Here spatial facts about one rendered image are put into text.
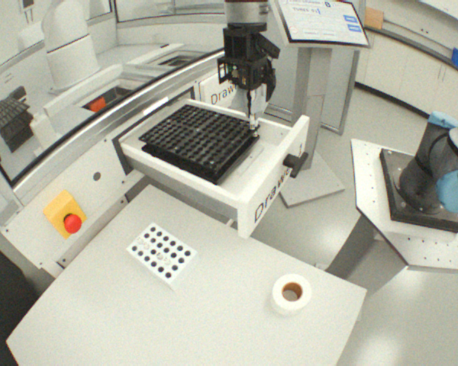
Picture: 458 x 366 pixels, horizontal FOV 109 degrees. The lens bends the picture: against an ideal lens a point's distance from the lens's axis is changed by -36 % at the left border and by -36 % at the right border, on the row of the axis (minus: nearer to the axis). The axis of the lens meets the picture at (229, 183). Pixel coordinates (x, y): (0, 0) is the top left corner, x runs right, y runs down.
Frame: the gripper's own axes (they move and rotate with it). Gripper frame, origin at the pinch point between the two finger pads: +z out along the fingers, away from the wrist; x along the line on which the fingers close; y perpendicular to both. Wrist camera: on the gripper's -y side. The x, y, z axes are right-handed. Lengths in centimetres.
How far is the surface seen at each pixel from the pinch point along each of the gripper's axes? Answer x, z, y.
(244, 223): 10.2, 6.8, 21.8
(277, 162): 10.7, 1.4, 11.3
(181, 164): -8.5, 6.7, 15.8
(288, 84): -50, 62, -161
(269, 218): -10, 94, -42
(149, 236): -6.8, 14.1, 30.3
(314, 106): -6, 39, -87
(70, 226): -15.9, 5.3, 41.0
